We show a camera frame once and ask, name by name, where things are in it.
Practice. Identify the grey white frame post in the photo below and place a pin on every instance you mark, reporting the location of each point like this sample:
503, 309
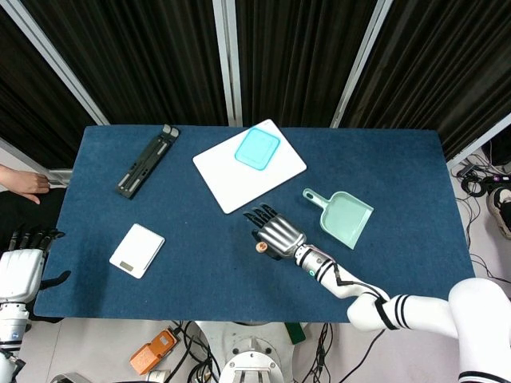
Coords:
362, 60
228, 60
56, 175
479, 141
57, 60

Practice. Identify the bystander bare hand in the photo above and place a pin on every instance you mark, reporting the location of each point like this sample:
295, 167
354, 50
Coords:
34, 185

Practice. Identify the bystander black trouser leg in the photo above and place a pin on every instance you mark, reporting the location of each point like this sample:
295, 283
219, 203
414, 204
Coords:
24, 215

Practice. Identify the white silver kitchen scale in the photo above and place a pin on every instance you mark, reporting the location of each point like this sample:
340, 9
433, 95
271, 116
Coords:
137, 247

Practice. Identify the bystander bare forearm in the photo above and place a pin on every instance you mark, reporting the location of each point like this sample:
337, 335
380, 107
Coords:
7, 175

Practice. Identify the black pleated curtain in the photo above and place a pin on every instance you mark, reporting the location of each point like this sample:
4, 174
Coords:
439, 60
151, 60
299, 60
32, 99

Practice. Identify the cream chess piece red character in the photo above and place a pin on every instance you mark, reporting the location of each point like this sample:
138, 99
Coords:
260, 246

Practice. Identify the white board with black edge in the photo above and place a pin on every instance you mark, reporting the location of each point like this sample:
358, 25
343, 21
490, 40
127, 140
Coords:
223, 175

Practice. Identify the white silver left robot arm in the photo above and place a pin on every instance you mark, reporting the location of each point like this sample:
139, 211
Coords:
12, 323

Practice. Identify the white power plug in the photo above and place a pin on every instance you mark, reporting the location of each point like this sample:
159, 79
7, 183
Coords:
157, 376

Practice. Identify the black white sneaker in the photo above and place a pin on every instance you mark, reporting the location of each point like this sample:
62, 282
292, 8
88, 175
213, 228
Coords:
501, 211

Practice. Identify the translucent teal plastic lid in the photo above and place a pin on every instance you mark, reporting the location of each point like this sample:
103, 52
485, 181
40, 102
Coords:
255, 149

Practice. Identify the black device on floor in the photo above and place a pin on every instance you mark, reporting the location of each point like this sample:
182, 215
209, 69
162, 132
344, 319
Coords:
499, 153

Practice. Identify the blue felt table cloth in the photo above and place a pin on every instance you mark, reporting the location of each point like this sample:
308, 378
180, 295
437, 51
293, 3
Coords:
199, 287

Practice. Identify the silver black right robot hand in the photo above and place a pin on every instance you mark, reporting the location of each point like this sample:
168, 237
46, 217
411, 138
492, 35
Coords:
281, 235

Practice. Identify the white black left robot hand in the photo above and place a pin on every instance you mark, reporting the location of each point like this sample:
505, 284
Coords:
20, 275

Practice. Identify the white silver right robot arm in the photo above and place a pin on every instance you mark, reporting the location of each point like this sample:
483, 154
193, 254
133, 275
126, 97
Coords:
419, 313

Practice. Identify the white silver robot base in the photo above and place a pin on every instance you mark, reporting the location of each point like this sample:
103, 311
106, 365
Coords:
249, 359

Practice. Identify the mint green plastic dustpan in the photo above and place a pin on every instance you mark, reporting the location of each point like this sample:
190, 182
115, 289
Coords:
347, 219

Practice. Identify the dark green block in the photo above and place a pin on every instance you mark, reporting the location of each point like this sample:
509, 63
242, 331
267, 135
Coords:
296, 334

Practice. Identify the silver floor object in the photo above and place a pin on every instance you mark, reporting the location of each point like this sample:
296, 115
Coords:
68, 378

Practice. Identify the black folding laptop stand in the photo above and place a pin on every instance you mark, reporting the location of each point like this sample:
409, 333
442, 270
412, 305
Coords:
139, 167

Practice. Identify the orange box on floor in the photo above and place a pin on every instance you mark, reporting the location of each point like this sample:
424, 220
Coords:
153, 351

